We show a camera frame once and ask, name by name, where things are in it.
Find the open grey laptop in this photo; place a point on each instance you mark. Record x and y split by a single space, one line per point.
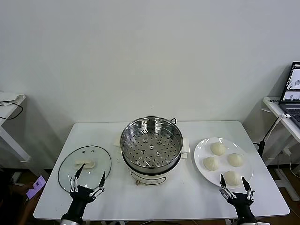
293 82

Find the white steamed baozi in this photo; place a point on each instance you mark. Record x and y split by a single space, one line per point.
232 178
210 163
235 159
218 148

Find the white side table with cloth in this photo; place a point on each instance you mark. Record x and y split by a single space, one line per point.
7 111

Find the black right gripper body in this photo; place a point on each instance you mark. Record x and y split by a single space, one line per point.
242 204

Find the short black pole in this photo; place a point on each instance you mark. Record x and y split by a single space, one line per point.
262 150

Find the bystander hand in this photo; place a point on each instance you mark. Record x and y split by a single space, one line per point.
22 190

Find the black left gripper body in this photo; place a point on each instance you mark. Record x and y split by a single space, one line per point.
80 194

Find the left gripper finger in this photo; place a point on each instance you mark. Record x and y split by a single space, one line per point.
102 179
79 170

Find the purple smartphone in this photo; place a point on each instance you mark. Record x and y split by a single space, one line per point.
35 186

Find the white cloth bag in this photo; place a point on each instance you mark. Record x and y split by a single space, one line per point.
11 97

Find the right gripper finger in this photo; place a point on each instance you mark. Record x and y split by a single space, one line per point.
223 185
248 187

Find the white power adapter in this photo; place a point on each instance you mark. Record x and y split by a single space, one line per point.
287 151

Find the white round plate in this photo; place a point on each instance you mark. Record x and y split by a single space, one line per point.
204 150

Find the stainless steel steamer basket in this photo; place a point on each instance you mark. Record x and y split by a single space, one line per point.
164 150

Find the white electric cooker base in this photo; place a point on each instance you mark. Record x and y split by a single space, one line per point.
147 178

